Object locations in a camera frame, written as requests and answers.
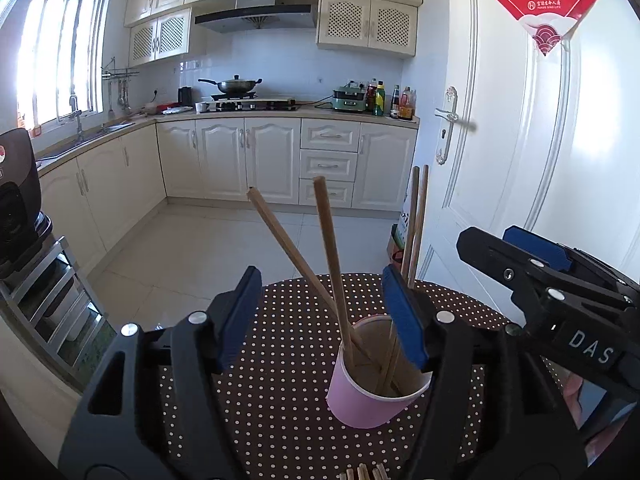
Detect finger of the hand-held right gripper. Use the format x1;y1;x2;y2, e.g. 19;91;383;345
502;226;640;301
456;227;626;328

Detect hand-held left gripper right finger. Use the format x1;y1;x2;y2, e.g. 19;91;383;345
381;265;586;480

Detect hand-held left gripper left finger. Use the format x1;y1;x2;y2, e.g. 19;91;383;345
59;266;263;480

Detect wooden chopstick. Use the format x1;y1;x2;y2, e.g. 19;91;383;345
313;176;358;368
377;166;421;393
382;165;430;393
247;186;373;366

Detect pink cup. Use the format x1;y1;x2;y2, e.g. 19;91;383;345
326;314;433;429

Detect person's right hand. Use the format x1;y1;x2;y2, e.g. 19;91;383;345
562;372;640;468

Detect printed cardboard box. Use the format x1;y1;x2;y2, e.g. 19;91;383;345
386;205;418;273

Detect white door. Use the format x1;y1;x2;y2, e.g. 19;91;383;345
417;0;640;291

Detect cream cabinet drawer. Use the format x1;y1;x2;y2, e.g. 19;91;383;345
299;178;356;207
301;119;362;153
300;150;359;182

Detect cream base cabinets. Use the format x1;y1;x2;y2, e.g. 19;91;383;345
37;115;420;271

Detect metal storage rack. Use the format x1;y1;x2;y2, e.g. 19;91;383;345
0;212;108;391

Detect green countertop appliance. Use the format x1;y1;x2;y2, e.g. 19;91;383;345
331;85;370;112

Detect gas stove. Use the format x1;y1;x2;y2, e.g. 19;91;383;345
210;92;301;112

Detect beige kitchen countertop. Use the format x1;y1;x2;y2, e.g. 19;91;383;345
35;105;421;173

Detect black wok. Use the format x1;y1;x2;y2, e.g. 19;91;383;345
197;74;263;96

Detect dark brown kitchen appliance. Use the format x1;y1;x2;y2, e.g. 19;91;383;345
0;127;53;281

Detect metal faucet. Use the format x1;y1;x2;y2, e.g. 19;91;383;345
69;94;86;141

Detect range hood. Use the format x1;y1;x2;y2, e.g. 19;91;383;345
194;0;318;34

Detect barred window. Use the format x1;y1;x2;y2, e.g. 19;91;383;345
15;0;108;128

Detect metal door handle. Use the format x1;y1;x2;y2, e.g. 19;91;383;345
434;86;478;166

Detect lattice door wall cabinet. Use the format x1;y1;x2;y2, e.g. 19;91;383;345
129;7;193;67
316;0;418;57

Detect wall utensil rail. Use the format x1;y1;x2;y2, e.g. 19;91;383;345
101;57;141;116

